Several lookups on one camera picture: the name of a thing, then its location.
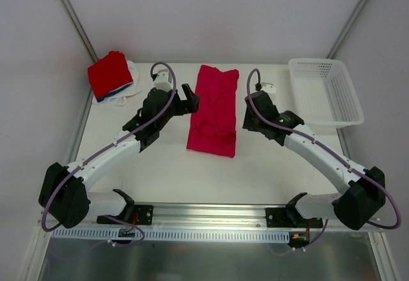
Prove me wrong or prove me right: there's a crimson pink t-shirt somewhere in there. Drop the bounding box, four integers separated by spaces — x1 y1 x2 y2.
187 65 240 158

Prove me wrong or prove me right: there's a white plastic mesh basket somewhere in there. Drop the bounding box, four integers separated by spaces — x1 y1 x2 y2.
288 58 364 128

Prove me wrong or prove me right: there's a white slotted cable duct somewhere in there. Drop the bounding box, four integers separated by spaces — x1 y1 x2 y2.
52 227 290 244

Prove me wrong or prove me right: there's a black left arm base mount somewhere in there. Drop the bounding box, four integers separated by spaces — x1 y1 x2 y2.
96 204 154 225

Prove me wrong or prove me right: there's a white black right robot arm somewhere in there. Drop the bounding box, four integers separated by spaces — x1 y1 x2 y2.
243 91 385 231

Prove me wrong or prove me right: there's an aluminium mounting rail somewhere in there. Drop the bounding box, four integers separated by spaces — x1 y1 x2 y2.
54 199 295 229

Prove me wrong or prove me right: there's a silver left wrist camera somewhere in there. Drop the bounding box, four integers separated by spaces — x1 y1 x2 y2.
153 69 173 92

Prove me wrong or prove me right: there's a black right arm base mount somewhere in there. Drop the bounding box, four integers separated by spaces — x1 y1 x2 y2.
265 207 323 229

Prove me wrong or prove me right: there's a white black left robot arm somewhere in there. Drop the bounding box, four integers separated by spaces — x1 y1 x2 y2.
38 84 200 232

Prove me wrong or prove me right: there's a folded red t-shirt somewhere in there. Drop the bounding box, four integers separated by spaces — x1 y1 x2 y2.
88 51 133 98

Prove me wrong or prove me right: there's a folded blue t-shirt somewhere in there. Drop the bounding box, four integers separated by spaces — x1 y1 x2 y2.
93 83 134 103

